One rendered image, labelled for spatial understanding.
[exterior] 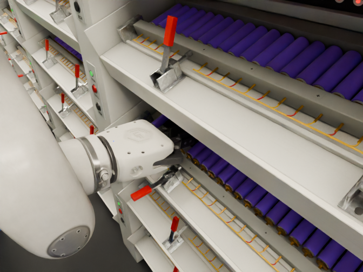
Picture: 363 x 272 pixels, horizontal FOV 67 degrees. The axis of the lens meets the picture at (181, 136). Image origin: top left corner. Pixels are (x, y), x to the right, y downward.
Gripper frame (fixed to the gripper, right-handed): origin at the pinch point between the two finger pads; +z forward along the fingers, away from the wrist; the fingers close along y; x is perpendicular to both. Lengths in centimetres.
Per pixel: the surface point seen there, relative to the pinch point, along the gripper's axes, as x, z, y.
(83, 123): 25, 2, 54
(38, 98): 46, 4, 128
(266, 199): 1.8, 2.1, -18.3
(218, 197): 3.8, -2.1, -12.8
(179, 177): 5.9, -2.6, -3.9
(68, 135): 46, 5, 82
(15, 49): 25, 2, 155
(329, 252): 2.2, 1.6, -28.5
